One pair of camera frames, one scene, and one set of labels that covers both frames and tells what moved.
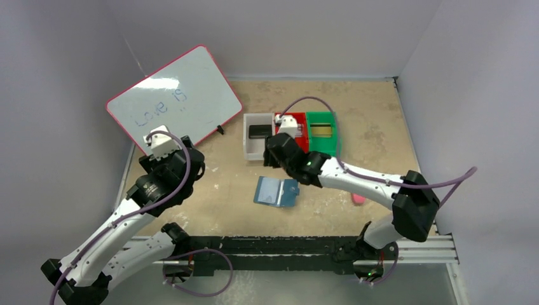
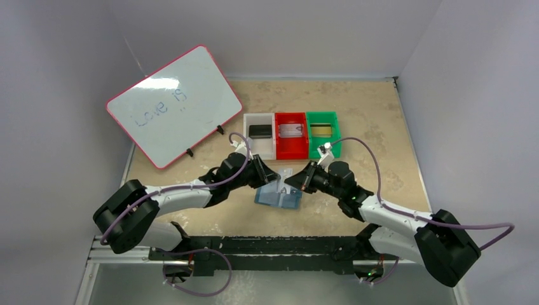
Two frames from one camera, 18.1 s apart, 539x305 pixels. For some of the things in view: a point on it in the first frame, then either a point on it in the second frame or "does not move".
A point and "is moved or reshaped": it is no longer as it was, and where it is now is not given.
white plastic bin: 253,149 does not move
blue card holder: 275,191 is moved or reshaped
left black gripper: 190,155 → 259,169
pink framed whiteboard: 191,96 does not move
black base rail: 205,253 does not move
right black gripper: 272,150 → 311,175
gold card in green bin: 321,131 does not move
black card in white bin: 259,131 does not move
